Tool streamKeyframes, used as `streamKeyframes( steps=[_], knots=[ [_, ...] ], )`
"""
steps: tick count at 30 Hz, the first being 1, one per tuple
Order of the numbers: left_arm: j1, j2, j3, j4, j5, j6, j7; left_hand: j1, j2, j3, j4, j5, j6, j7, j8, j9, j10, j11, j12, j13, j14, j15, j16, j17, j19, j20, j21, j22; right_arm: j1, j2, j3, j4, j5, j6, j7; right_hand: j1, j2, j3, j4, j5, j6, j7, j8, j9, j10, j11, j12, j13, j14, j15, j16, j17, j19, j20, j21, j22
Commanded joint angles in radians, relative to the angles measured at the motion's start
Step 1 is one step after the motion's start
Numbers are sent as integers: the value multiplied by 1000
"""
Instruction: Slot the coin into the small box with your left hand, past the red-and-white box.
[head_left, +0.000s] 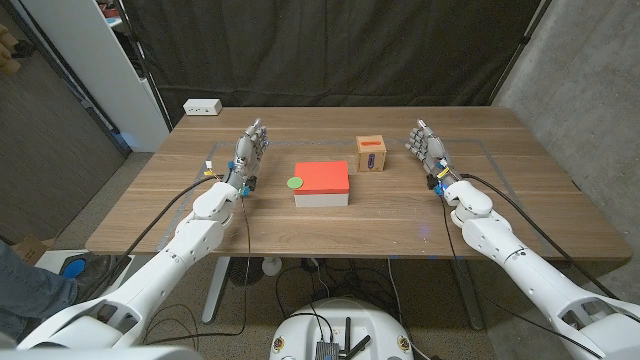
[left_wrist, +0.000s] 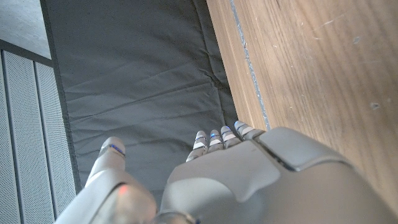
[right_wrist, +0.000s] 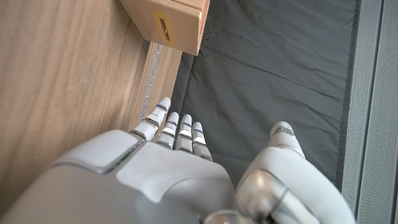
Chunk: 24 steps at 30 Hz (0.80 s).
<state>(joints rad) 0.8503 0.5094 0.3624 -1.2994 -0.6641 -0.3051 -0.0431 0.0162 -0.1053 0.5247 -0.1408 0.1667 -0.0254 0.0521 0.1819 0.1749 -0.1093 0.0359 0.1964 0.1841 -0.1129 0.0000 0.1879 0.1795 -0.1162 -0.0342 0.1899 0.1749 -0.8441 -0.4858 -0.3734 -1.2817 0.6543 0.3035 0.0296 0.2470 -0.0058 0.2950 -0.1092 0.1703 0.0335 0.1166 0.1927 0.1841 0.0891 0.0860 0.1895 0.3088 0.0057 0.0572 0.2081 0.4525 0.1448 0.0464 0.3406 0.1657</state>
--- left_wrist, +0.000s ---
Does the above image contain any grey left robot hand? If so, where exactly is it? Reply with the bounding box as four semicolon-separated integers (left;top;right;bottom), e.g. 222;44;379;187
54;120;398;224

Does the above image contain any black fabric backdrop curtain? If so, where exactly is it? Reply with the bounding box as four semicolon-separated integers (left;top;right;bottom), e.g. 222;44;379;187
39;0;239;194

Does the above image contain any white perforated panel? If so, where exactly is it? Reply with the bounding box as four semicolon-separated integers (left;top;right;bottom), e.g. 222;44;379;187
0;49;77;224

